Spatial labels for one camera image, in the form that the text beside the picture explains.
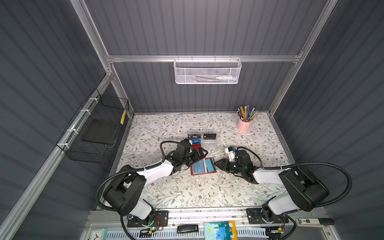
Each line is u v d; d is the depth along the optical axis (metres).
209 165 0.91
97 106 0.79
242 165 0.72
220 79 0.91
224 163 0.79
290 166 0.51
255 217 0.73
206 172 0.89
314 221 0.70
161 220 0.72
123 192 0.44
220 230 0.70
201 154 0.77
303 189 0.45
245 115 1.05
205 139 0.99
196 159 0.77
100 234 0.68
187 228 0.68
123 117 0.83
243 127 1.04
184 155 0.70
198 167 0.90
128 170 0.47
